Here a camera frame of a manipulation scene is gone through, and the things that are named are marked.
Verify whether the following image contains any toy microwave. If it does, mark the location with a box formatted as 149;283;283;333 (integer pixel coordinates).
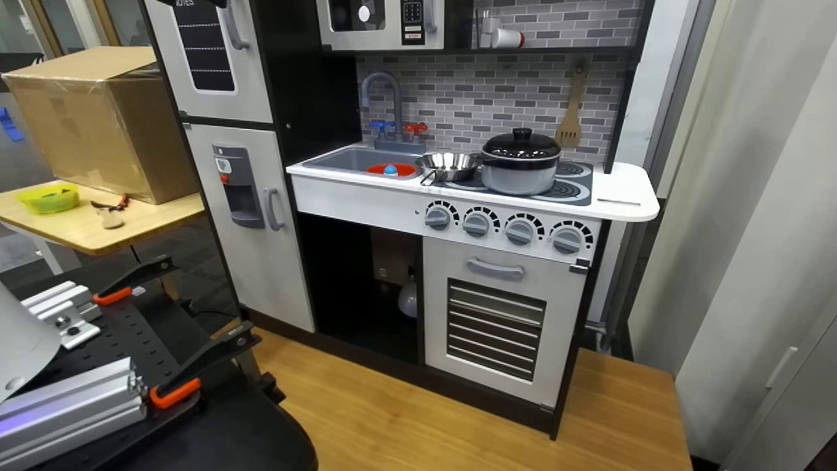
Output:
316;0;445;51

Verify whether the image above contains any light wooden side table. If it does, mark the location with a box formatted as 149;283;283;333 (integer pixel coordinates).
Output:
0;185;203;253

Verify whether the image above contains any wooden spatula on wall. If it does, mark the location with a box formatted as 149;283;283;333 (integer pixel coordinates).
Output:
556;60;585;149

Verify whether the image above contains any grey toy faucet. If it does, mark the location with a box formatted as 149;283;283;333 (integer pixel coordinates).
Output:
359;71;407;152

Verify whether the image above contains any white paper cup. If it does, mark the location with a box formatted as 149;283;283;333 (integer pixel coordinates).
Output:
492;29;525;49

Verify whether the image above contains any aluminium extrusion rail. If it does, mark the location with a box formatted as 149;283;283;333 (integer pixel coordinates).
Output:
0;355;146;471

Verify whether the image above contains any black pot lid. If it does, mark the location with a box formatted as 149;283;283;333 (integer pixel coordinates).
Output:
480;128;560;168

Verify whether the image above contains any silver metal bracket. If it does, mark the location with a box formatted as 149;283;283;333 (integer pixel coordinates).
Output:
21;280;101;350

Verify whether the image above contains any cardboard box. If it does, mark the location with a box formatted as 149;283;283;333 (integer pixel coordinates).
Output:
2;46;198;204

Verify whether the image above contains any grey toy pot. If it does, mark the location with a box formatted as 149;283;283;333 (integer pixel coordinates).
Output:
480;153;556;196

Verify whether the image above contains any black orange clamp front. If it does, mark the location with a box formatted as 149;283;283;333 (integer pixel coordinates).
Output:
149;322;258;410

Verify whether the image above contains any toy play kitchen unit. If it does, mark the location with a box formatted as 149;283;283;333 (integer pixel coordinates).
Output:
139;0;660;433

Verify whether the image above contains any grey robot base cover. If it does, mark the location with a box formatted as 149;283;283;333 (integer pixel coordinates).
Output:
0;283;59;402

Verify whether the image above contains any silver metal pan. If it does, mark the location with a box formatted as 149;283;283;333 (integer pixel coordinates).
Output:
420;152;478;185

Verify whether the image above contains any red bowl in sink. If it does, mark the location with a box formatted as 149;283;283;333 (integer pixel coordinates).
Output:
367;161;418;177

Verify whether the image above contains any black orange clamp rear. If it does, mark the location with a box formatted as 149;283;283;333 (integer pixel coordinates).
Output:
92;253;176;305

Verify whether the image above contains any black orange clamp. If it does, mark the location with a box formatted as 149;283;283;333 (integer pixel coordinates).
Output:
149;322;258;410
92;253;176;305

